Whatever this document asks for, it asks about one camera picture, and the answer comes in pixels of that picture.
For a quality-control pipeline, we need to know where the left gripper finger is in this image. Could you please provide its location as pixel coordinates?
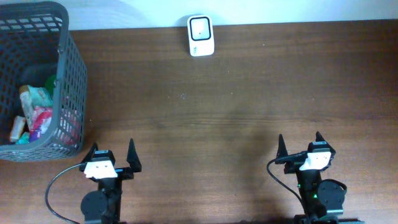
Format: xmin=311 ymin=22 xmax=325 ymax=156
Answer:
xmin=126 ymin=138 xmax=142 ymax=172
xmin=81 ymin=142 xmax=98 ymax=163

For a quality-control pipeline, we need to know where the pink purple tissue pack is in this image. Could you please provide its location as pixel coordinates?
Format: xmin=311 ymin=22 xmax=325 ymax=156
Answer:
xmin=29 ymin=106 xmax=52 ymax=142

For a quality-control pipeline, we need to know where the green small tissue box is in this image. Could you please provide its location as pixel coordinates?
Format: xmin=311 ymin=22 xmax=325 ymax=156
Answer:
xmin=16 ymin=132 xmax=30 ymax=144

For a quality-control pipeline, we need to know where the teal wet wipes pack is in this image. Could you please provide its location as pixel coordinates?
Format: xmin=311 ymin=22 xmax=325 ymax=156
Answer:
xmin=28 ymin=85 xmax=53 ymax=107

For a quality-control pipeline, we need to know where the orange small tissue box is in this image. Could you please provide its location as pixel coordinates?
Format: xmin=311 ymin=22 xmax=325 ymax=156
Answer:
xmin=9 ymin=116 xmax=26 ymax=142

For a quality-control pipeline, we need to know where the green lid jar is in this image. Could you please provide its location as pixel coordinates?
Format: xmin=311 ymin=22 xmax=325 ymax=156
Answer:
xmin=45 ymin=75 xmax=57 ymax=96

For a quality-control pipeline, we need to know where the white tube with tan cap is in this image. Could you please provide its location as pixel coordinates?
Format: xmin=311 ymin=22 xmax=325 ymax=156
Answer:
xmin=19 ymin=85 xmax=34 ymax=130

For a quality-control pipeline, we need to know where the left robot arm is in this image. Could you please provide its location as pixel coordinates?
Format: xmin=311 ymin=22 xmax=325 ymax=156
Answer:
xmin=79 ymin=139 xmax=142 ymax=224

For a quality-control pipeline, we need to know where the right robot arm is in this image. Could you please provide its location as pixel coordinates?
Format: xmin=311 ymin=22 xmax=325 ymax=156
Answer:
xmin=269 ymin=132 xmax=362 ymax=224

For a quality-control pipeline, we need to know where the dark grey plastic basket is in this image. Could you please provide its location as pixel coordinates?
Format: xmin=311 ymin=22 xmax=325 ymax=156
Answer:
xmin=1 ymin=1 xmax=88 ymax=162

